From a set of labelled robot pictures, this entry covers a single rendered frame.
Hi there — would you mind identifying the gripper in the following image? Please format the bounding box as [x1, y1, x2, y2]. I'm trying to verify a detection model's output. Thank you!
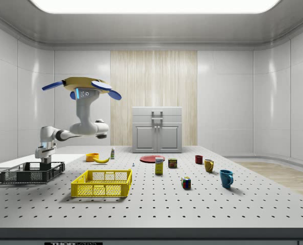
[35, 147, 57, 164]

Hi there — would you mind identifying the dark grey basket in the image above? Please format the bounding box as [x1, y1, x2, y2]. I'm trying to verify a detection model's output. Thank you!
[0, 161, 66, 184]

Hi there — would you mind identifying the banana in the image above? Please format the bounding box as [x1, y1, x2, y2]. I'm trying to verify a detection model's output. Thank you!
[92, 156, 111, 164]

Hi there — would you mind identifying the yellow basket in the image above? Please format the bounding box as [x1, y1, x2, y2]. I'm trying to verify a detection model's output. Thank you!
[70, 169, 133, 199]

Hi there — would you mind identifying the red plate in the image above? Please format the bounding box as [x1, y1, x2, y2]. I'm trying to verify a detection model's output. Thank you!
[139, 155, 165, 164]

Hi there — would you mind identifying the white cabinet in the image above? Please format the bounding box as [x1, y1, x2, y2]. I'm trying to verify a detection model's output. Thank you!
[131, 106, 183, 154]

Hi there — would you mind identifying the yellow and white box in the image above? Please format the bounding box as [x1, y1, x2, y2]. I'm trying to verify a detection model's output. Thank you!
[155, 157, 165, 176]

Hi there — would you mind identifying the puzzle cube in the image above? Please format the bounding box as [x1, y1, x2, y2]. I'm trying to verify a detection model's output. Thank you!
[181, 176, 192, 190]

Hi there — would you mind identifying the yellow mug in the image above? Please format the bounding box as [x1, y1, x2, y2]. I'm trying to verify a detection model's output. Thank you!
[204, 159, 215, 173]

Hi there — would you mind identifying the blue mug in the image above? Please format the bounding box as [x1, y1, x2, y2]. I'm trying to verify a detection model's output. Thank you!
[219, 169, 234, 189]

